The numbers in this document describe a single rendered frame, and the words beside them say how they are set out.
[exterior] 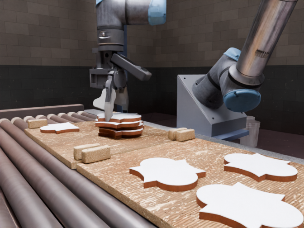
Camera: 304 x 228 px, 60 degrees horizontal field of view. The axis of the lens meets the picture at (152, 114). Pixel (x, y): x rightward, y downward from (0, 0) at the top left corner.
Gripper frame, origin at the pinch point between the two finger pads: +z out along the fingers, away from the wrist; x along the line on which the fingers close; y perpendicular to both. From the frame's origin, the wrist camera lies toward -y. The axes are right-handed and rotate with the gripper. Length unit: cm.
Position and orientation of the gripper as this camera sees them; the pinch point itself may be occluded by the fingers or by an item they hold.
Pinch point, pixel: (118, 116)
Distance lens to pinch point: 77.9
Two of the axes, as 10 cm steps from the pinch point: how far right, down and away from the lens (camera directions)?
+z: 0.0, 9.9, 1.6
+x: -3.6, 1.5, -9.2
